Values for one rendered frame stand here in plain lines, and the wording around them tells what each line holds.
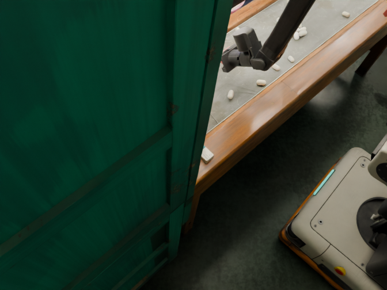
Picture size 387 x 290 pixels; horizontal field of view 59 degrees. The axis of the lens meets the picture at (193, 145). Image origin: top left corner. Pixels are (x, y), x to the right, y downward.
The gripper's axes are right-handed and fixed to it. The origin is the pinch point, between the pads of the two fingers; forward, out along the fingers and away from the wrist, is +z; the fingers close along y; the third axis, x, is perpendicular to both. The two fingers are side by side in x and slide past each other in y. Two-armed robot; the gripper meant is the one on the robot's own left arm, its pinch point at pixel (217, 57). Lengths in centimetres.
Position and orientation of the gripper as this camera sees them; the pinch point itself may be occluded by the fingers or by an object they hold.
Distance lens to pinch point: 131.4
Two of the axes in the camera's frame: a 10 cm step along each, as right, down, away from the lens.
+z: -5.8, -2.1, 7.9
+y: -7.2, 5.8, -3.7
